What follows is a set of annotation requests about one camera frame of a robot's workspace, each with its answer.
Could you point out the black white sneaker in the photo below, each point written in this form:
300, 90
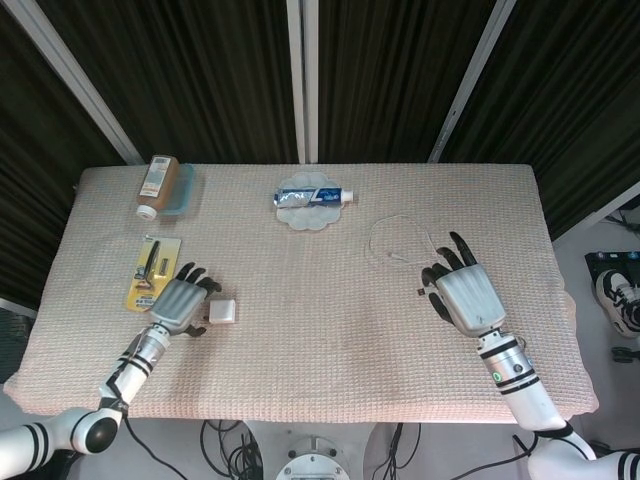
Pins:
617, 300

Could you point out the round metal robot base flange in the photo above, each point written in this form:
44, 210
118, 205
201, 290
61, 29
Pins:
315, 462

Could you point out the aluminium frame post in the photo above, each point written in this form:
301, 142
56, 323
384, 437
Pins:
470, 85
80, 75
303, 80

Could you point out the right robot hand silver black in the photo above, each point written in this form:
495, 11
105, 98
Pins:
470, 297

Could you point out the white flower-shaped dish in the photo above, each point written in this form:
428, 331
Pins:
307, 217

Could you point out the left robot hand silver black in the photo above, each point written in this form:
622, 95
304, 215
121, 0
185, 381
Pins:
177, 302

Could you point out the brown bottle white cap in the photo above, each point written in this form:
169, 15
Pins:
157, 185

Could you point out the blue white toothpaste tube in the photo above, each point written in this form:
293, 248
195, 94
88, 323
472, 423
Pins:
310, 196

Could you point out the white USB charger block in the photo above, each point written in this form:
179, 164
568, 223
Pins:
222, 311

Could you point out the dark curtain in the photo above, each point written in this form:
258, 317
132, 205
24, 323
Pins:
200, 75

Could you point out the razor on yellow card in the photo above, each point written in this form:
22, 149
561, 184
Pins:
147, 280

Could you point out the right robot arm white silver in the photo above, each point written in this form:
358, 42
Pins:
520, 385

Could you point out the beige waffle-weave table cloth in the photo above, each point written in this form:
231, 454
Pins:
320, 325

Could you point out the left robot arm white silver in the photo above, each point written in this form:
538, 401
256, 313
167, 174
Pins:
135, 370

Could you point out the clear container teal lid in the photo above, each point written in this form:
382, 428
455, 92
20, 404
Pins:
185, 192

